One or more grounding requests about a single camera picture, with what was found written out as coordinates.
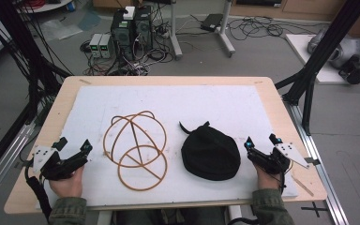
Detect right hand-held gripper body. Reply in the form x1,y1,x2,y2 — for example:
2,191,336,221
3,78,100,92
246,142,310,175

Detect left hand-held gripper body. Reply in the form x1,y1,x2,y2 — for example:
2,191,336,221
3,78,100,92
32,145,90,182

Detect black hat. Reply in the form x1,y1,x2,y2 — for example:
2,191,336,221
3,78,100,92
178,120,242,182

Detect brown wire hat frame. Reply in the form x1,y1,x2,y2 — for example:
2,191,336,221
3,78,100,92
102,110,169,192

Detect person's right hand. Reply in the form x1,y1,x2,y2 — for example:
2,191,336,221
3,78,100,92
253,163,283,191

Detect person's left hand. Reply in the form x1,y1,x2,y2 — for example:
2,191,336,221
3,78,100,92
49,165,85,199

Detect thin wooden stick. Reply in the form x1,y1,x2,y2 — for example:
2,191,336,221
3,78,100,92
290,174,315,198

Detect white table mat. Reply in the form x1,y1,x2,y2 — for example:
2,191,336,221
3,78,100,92
37,84,300,210

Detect white floor board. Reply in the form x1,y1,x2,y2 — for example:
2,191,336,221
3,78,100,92
285,33,360,85

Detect grey power supply unit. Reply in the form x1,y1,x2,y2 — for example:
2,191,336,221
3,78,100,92
98,33,113,60
88,33,103,59

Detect black robot device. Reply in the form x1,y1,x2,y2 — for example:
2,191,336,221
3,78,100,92
337,55,360,85

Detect person's legs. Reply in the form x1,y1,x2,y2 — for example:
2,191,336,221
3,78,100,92
114,207,227,225

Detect white desk leg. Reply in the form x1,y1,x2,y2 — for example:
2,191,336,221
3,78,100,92
217,0,237,58
168,0,184,61

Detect clear plastic sheet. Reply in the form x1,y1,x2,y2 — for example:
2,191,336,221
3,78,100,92
39,18,84,42

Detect black computer tower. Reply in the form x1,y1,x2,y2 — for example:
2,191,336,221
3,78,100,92
133,6,155,53
110,8,137,62

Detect grey robot device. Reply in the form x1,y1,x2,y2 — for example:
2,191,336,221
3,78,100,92
307,28,360,70

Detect flat black box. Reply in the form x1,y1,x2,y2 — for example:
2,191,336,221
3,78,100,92
200,12,225,33

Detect round white table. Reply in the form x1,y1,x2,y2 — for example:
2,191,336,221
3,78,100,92
18,0,73,14

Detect small white box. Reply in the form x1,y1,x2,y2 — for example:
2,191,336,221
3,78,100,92
123,6,136,21

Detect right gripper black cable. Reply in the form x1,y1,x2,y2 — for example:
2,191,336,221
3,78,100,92
278,168,288,195

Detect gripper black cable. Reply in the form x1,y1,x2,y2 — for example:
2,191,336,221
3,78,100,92
23,164,53,223
278,168,288,195

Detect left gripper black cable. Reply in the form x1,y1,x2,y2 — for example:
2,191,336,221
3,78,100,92
23,164,53,223

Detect aluminium rail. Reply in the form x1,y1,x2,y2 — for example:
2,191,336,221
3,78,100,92
282,96,350,225
0,121,36,211

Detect tangle of computer cables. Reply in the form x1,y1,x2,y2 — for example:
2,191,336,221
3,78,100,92
80,40,176,77

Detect black metal frame stand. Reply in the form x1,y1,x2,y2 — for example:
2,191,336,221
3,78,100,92
274,0,360,136
0,0,73,186

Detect loose black floor cables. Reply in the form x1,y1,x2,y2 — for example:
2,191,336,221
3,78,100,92
227,14,295,42

